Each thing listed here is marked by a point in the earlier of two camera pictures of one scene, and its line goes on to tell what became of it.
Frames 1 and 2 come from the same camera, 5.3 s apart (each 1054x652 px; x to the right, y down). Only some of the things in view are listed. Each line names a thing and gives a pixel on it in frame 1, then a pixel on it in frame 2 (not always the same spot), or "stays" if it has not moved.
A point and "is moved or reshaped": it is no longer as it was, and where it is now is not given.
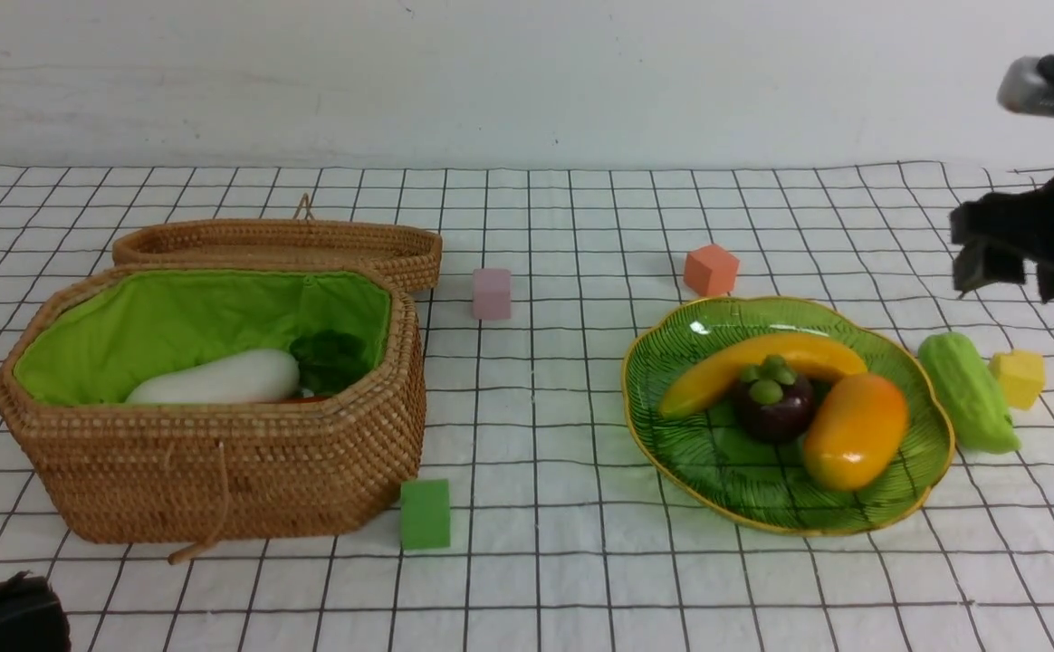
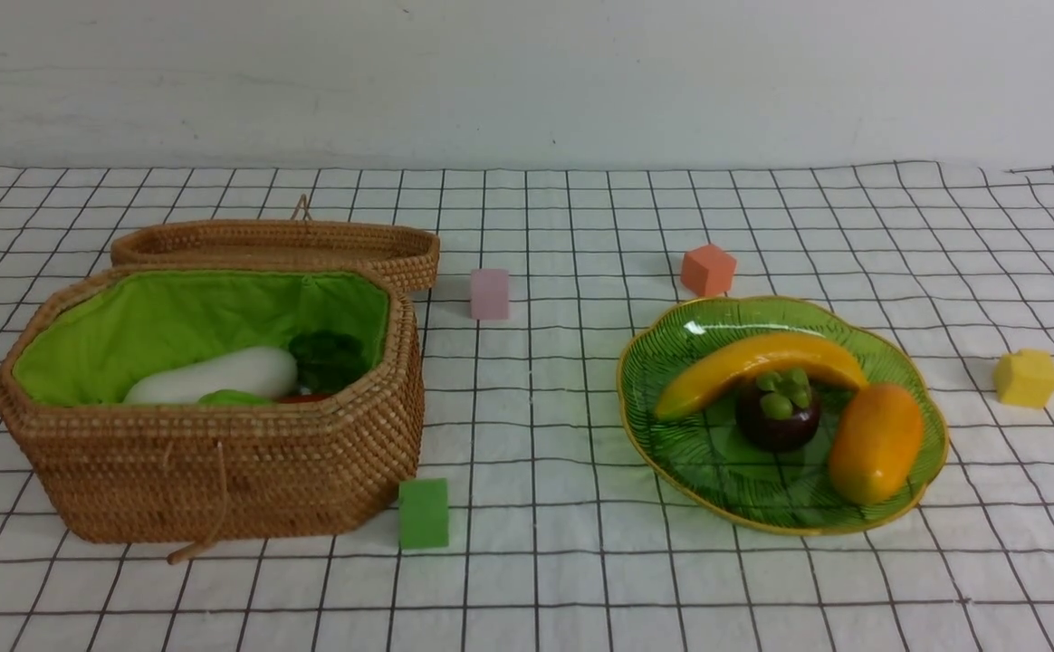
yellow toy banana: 828,357 stays
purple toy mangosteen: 771,403 is moved or reshaped
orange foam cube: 711,270 stays
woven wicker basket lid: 413,253 stays
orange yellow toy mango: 856,429 is moved or reshaped
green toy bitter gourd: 975,406 → 233,397
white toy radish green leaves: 315,363 stays
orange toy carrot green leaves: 306,400 stays
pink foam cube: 492,293 stays
